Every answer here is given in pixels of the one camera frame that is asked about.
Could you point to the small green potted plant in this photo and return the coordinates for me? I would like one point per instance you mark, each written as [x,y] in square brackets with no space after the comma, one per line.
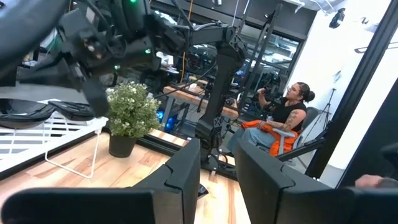
[132,109]

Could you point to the black tripod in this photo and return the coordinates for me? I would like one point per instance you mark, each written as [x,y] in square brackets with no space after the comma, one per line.
[328,105]

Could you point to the person's hand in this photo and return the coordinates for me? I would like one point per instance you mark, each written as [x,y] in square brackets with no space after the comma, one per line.
[370,180]

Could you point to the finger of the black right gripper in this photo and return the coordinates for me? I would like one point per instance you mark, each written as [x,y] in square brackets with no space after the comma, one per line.
[40,74]

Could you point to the wooden background table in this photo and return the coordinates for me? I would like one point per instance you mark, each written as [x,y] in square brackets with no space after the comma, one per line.
[186,96]

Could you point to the person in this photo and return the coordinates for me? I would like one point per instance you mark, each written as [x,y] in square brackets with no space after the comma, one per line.
[289,112]

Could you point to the grey office chair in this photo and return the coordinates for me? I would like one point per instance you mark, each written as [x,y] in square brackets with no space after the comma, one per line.
[311,115]

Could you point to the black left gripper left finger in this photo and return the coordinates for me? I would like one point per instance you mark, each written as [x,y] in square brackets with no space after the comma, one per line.
[124,205]

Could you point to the black ceiling camera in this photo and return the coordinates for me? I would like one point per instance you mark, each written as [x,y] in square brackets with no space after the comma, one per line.
[337,18]

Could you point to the black pointed oval mini plate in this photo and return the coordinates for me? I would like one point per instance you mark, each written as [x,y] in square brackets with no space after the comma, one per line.
[21,113]

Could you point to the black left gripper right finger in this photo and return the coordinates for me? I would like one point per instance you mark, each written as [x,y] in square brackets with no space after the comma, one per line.
[295,205]

